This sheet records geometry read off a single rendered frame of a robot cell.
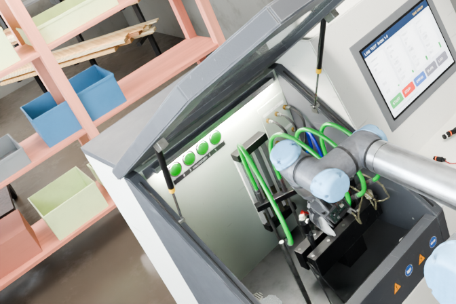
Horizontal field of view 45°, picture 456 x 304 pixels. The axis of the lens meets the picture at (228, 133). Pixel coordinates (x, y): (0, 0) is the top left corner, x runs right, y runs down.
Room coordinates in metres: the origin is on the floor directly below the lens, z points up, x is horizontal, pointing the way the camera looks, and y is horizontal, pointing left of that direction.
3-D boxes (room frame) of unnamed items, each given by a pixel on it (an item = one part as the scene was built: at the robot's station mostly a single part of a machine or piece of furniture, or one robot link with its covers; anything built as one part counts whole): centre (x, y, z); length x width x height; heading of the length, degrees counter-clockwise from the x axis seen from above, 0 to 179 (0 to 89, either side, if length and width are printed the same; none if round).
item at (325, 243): (1.47, -0.21, 0.91); 0.34 x 0.10 x 0.15; 118
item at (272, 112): (1.76, -0.19, 1.20); 0.13 x 0.03 x 0.31; 118
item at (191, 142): (1.65, 0.02, 1.43); 0.54 x 0.03 x 0.02; 118
